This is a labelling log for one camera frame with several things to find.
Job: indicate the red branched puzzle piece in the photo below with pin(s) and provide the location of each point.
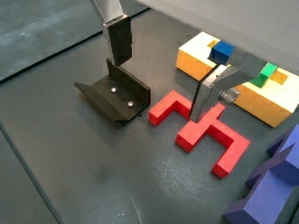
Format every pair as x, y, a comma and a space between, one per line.
194, 130

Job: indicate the yellow wooden board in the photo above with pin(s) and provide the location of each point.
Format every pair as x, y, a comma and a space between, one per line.
273, 102

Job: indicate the purple branched puzzle piece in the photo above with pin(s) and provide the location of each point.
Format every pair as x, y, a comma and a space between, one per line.
273, 181

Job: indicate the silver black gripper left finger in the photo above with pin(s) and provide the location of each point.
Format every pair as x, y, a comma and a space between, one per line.
116, 28

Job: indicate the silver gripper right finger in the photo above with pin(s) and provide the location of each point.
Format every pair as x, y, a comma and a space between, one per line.
215, 88

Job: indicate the green block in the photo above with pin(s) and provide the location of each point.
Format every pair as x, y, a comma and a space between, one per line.
265, 74

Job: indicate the blue block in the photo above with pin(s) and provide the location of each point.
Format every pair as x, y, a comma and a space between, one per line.
220, 53

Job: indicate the black angle bracket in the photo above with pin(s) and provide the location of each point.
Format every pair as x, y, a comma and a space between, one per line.
119, 95

